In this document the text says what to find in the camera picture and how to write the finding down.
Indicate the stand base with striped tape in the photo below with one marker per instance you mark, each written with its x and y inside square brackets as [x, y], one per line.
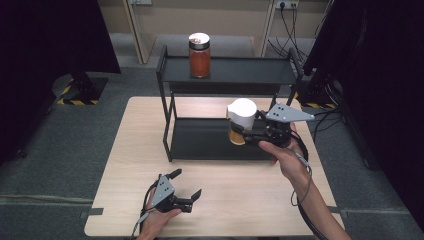
[81, 90]
[316, 95]

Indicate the black curtain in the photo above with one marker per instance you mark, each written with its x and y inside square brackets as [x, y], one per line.
[383, 83]
[50, 40]

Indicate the person's left hand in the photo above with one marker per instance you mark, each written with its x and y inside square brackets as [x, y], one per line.
[160, 221]

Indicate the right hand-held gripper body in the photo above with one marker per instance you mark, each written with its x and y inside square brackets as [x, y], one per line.
[286, 115]

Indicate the white wall power socket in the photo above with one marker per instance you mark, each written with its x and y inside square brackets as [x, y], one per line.
[286, 4]

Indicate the glass jar with silver lid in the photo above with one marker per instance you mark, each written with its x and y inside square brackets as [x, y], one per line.
[200, 60]

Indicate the amber bottle with white cap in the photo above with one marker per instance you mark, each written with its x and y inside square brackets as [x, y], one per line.
[242, 113]

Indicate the beige wooden furniture frame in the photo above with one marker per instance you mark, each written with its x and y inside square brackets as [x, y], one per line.
[143, 36]

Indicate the person's right hand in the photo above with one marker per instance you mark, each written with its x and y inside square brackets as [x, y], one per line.
[288, 161]

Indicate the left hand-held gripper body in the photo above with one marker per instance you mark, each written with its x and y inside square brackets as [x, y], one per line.
[163, 191]

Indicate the black metal two-tier rack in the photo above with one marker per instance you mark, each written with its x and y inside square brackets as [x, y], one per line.
[206, 138]

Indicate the grey tape piece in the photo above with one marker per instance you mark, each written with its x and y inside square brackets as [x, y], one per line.
[93, 212]
[336, 210]

